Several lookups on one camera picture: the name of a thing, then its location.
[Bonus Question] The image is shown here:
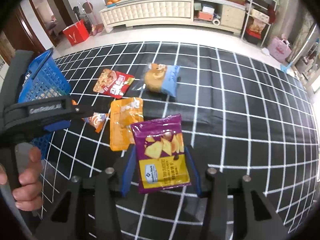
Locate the orange sausage stick pack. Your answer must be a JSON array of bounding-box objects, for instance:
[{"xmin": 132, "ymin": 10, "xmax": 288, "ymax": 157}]
[{"xmin": 82, "ymin": 112, "xmax": 109, "ymax": 133}]

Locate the purple yellow chips bag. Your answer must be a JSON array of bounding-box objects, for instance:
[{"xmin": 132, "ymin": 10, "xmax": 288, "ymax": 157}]
[{"xmin": 130, "ymin": 114, "xmax": 190, "ymax": 194}]

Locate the orange snack pouch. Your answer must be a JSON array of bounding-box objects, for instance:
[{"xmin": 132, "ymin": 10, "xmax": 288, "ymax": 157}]
[{"xmin": 110, "ymin": 97, "xmax": 144, "ymax": 151}]

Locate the blue cartoon bread pack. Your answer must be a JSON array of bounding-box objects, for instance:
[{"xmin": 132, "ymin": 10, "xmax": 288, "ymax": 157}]
[{"xmin": 144, "ymin": 63, "xmax": 180, "ymax": 98}]

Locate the person's left hand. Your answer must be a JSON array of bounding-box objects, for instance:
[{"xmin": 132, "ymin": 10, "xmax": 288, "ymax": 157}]
[{"xmin": 1, "ymin": 142, "xmax": 43, "ymax": 212}]

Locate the blue plastic basket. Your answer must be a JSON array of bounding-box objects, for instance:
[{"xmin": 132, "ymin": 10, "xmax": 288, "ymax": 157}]
[{"xmin": 18, "ymin": 48, "xmax": 71, "ymax": 159}]

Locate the red pizza snack bag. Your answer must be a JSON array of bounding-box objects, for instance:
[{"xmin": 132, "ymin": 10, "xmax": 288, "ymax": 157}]
[{"xmin": 93, "ymin": 68, "xmax": 135, "ymax": 99}]

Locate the black white grid tablecloth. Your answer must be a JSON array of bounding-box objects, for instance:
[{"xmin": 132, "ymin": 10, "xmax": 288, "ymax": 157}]
[{"xmin": 37, "ymin": 41, "xmax": 319, "ymax": 239}]

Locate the red paper bag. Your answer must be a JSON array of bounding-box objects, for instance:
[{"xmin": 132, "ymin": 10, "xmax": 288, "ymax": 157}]
[{"xmin": 62, "ymin": 20, "xmax": 89, "ymax": 46}]

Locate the plate of oranges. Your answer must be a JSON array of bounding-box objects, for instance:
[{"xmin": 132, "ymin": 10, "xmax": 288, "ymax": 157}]
[{"xmin": 106, "ymin": 0, "xmax": 120, "ymax": 7}]

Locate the pink gift bag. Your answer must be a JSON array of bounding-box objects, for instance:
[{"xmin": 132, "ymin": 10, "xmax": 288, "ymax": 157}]
[{"xmin": 267, "ymin": 36, "xmax": 292, "ymax": 63}]

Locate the white TV cabinet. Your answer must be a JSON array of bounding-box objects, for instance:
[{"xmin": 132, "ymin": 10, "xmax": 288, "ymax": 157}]
[{"xmin": 99, "ymin": 0, "xmax": 246, "ymax": 36}]

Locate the white metal shelf rack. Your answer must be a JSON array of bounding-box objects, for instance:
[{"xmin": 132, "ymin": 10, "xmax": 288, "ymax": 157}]
[{"xmin": 241, "ymin": 0, "xmax": 279, "ymax": 47}]

